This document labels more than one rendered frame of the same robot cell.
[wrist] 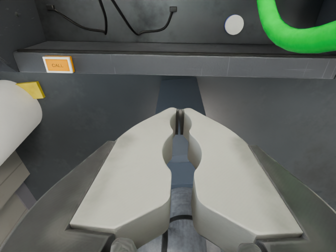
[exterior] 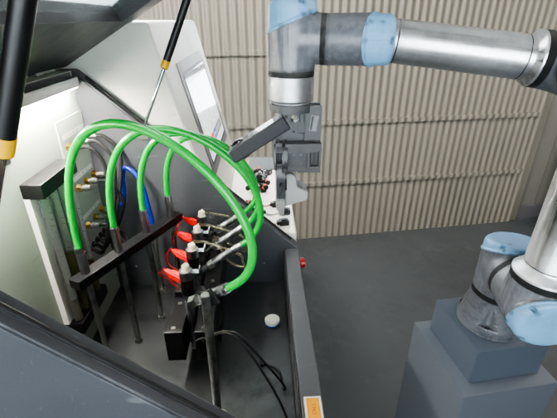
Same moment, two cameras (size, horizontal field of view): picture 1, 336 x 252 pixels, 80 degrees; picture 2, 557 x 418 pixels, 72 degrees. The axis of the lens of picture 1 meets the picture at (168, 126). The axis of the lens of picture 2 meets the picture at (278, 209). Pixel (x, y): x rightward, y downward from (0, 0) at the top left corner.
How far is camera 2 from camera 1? 0.69 m
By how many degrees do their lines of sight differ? 68
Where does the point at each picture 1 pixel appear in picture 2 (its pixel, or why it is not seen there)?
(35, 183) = not seen: outside the picture
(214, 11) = (263, 335)
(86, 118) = not seen: outside the picture
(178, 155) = (438, 357)
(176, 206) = (477, 308)
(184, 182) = (453, 323)
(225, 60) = (293, 294)
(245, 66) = (295, 284)
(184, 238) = (481, 269)
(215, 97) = not seen: outside the picture
